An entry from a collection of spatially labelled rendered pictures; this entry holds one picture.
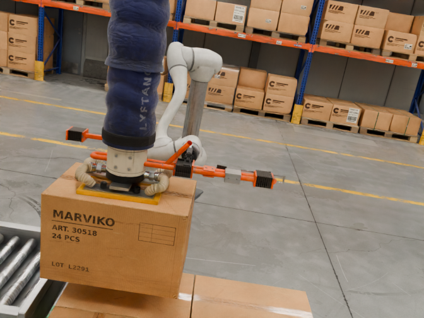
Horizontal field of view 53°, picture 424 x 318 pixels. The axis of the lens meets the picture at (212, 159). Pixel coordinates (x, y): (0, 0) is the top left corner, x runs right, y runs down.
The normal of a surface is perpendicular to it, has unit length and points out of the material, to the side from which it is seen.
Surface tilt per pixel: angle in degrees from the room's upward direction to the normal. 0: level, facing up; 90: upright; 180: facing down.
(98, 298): 0
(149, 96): 70
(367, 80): 90
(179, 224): 90
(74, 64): 90
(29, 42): 88
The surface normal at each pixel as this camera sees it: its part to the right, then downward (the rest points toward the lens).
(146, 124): 0.78, 0.13
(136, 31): 0.15, 0.08
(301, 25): 0.00, 0.33
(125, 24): -0.32, 0.02
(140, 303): 0.16, -0.93
